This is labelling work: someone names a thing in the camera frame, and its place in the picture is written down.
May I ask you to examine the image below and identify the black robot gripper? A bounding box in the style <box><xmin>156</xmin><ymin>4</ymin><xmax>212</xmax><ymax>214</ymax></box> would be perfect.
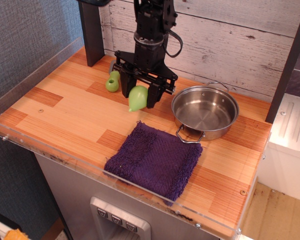
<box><xmin>113</xmin><ymin>39</ymin><xmax>178</xmax><ymax>109</ymax></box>

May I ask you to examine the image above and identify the green toy pear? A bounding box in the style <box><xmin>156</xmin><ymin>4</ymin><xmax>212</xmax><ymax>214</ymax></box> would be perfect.
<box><xmin>128</xmin><ymin>85</ymin><xmax>148</xmax><ymax>112</ymax></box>

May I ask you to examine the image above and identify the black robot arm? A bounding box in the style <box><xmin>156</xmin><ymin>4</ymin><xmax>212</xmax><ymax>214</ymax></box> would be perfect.
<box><xmin>78</xmin><ymin>0</ymin><xmax>183</xmax><ymax>109</ymax></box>

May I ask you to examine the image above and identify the purple folded towel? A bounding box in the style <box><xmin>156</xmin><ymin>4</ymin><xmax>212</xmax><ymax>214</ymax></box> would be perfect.
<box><xmin>104</xmin><ymin>121</ymin><xmax>203</xmax><ymax>206</ymax></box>

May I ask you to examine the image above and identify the grey toy fridge cabinet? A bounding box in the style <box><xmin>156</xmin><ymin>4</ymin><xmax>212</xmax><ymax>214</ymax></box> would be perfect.
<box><xmin>36</xmin><ymin>154</ymin><xmax>234</xmax><ymax>240</ymax></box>

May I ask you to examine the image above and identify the white toy sink unit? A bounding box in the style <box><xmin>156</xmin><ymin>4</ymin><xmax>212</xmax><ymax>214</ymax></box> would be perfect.
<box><xmin>257</xmin><ymin>94</ymin><xmax>300</xmax><ymax>200</ymax></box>

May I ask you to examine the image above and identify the yellow object bottom left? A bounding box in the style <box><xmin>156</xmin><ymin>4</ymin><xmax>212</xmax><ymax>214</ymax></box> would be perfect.
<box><xmin>3</xmin><ymin>229</ymin><xmax>29</xmax><ymax>240</ymax></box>

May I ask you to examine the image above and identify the green handled grey spatula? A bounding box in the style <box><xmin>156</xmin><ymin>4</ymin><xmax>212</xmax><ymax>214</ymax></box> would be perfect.
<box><xmin>105</xmin><ymin>60</ymin><xmax>120</xmax><ymax>93</ymax></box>

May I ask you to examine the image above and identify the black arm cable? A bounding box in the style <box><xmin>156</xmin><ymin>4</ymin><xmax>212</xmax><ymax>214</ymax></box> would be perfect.
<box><xmin>163</xmin><ymin>28</ymin><xmax>185</xmax><ymax>58</ymax></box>

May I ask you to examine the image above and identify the metal bowl with handles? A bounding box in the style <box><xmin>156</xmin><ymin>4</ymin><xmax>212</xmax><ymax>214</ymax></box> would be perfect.
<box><xmin>171</xmin><ymin>81</ymin><xmax>240</xmax><ymax>144</ymax></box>

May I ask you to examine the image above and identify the dark left shelf post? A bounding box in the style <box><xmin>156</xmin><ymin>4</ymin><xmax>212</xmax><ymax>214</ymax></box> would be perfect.
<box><xmin>78</xmin><ymin>1</ymin><xmax>105</xmax><ymax>67</ymax></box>

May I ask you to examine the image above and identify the dark shelf post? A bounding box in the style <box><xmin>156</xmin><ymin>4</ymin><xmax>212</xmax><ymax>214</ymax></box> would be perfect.
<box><xmin>78</xmin><ymin>1</ymin><xmax>105</xmax><ymax>67</ymax></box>
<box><xmin>265</xmin><ymin>23</ymin><xmax>300</xmax><ymax>124</ymax></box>

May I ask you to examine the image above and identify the clear acrylic guard rail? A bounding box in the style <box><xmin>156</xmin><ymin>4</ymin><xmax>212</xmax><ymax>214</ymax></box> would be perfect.
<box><xmin>0</xmin><ymin>38</ymin><xmax>271</xmax><ymax>240</ymax></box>

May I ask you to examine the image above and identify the dark right shelf post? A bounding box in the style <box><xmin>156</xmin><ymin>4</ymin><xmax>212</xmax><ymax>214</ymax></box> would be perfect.
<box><xmin>265</xmin><ymin>23</ymin><xmax>300</xmax><ymax>124</ymax></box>

